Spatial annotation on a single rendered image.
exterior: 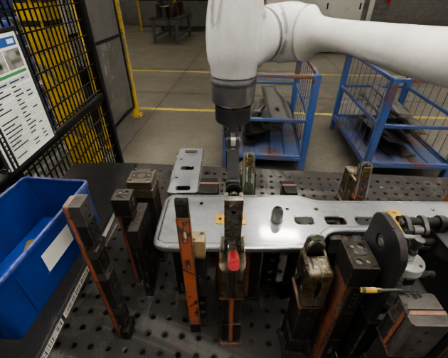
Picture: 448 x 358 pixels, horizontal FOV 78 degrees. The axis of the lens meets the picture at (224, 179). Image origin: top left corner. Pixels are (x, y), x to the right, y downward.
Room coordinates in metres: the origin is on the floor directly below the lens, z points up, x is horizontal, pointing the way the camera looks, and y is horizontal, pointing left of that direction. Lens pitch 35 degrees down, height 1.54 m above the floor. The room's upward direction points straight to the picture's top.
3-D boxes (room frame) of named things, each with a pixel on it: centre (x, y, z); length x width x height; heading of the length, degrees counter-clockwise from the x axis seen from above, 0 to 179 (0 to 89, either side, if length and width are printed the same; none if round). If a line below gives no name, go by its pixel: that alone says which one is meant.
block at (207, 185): (0.76, 0.05, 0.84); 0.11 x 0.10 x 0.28; 179
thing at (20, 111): (0.67, 0.53, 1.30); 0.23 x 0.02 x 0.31; 179
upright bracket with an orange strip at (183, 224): (0.41, 0.08, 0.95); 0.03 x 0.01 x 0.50; 89
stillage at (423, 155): (2.74, -1.74, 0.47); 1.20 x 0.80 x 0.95; 176
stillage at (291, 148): (2.91, -0.45, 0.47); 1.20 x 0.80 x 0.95; 174
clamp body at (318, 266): (0.37, -0.19, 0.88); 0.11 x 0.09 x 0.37; 179
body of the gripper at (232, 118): (0.57, -0.02, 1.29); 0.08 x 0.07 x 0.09; 179
